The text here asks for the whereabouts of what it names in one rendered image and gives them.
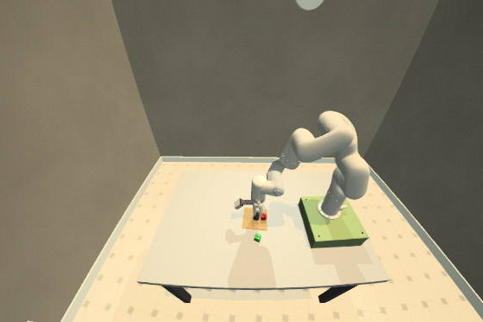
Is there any tan flat mat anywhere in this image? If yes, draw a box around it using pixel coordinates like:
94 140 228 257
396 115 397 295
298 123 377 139
242 208 267 230

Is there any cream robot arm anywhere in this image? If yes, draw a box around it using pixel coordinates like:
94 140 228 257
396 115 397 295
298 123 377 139
235 111 370 220

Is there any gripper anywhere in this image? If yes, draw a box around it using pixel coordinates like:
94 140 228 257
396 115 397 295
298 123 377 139
251 200 265 221

